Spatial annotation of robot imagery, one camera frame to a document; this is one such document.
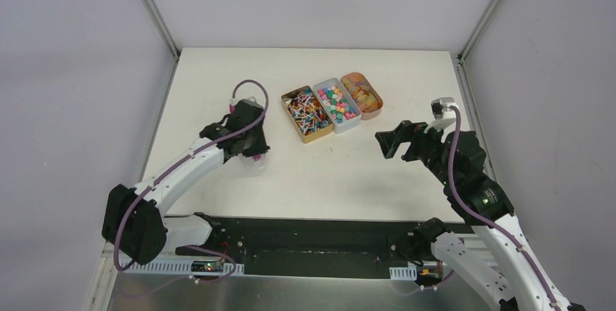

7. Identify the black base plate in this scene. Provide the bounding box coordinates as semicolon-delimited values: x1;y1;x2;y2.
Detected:
175;212;475;281

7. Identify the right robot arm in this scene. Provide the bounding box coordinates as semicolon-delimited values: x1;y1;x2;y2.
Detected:
375;121;584;310

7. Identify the white tin of candies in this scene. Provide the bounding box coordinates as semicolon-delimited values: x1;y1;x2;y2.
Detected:
312;78;362;134

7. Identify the left white cable duct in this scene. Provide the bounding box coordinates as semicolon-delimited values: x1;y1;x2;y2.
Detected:
126;258;245;277

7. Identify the pink tin of gummies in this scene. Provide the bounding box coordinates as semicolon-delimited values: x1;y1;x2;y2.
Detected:
340;72;384;120

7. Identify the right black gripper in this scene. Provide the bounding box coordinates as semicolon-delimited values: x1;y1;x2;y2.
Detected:
375;118;457;189

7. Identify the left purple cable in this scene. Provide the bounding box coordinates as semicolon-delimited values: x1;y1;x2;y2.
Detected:
113;79;270;272

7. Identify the right white cable duct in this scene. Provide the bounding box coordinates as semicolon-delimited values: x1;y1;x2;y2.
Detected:
389;265;417;281

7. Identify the gold tin of lollipops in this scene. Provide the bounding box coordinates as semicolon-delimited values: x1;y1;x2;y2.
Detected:
280;86;333;144

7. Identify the white cable duct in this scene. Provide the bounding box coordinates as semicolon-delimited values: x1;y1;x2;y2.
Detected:
126;258;245;277
389;265;417;281

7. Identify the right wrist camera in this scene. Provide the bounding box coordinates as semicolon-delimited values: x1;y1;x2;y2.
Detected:
424;97;458;134

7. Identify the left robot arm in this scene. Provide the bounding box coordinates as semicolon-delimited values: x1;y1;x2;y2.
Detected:
102;99;270;271

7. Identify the clear plastic cup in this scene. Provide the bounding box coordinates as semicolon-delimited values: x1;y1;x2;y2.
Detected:
240;154;267;176

